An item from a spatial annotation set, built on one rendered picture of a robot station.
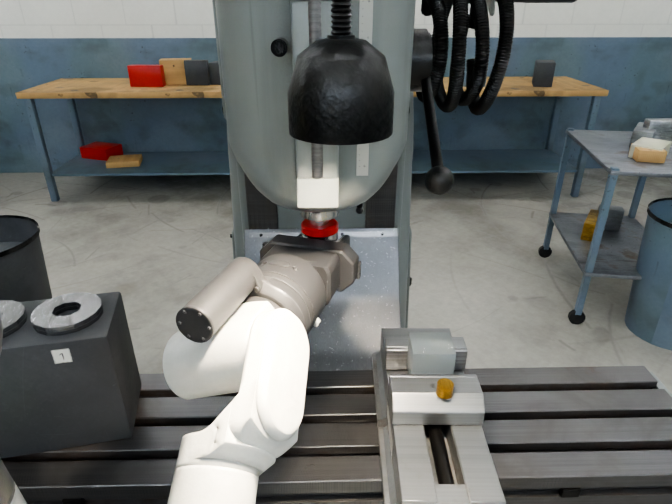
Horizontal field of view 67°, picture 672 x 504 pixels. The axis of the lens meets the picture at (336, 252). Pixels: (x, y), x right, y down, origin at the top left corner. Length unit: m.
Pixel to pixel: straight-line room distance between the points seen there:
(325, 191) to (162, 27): 4.55
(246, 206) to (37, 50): 4.47
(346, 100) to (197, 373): 0.27
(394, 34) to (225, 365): 0.33
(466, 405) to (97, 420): 0.52
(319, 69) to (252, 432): 0.26
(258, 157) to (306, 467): 0.44
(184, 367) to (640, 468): 0.65
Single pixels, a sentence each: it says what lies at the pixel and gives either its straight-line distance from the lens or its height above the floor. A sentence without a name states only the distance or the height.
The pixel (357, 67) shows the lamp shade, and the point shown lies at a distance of 0.33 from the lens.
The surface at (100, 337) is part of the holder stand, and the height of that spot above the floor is 1.12.
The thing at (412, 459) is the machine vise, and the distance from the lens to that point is 0.69.
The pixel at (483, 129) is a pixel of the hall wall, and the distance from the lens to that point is 5.13.
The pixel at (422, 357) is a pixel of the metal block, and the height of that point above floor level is 1.07.
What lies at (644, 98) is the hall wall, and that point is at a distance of 5.70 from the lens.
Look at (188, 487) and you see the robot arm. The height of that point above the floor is 1.21.
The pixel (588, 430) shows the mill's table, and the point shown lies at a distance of 0.90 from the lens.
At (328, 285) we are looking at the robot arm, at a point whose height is 1.24.
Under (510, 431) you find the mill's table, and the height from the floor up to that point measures 0.94.
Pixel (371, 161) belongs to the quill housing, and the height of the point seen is 1.37.
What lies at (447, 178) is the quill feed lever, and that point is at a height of 1.36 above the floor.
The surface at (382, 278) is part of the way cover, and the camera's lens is 1.05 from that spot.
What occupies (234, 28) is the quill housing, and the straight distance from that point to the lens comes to 0.51.
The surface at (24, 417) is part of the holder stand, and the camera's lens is 0.85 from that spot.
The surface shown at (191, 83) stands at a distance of 4.44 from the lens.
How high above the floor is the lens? 1.52
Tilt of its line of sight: 27 degrees down
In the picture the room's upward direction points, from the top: straight up
